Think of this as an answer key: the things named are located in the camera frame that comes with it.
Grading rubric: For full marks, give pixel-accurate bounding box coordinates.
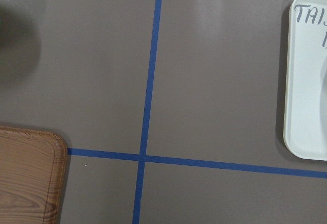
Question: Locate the white round plate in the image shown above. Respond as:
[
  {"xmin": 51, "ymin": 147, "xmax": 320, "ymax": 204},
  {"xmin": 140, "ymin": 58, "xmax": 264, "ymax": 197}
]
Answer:
[{"xmin": 320, "ymin": 59, "xmax": 326, "ymax": 114}]

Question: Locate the cream bear print tray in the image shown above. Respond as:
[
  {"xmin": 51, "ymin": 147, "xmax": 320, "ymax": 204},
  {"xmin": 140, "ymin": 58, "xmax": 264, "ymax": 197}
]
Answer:
[{"xmin": 283, "ymin": 0, "xmax": 326, "ymax": 161}]

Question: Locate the wooden cutting board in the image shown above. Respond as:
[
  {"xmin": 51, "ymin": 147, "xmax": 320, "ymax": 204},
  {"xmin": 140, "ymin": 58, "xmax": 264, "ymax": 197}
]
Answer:
[{"xmin": 1, "ymin": 126, "xmax": 67, "ymax": 223}]

